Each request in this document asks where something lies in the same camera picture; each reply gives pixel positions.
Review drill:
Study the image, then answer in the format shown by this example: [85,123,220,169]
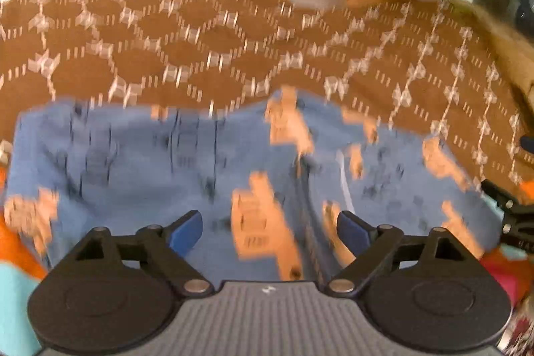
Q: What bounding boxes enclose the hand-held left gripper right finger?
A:
[327,210,466,297]

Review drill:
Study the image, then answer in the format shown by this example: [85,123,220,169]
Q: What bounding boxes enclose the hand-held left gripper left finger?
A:
[74,210,214,297]

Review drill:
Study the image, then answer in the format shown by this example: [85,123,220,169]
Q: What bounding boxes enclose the blue printed pants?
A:
[3,86,507,282]

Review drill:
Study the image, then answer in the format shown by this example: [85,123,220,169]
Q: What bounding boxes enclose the white floral bedsheet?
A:
[498,298,534,356]

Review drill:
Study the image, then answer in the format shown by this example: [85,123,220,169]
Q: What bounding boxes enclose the brown printed blanket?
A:
[0,0,534,356]

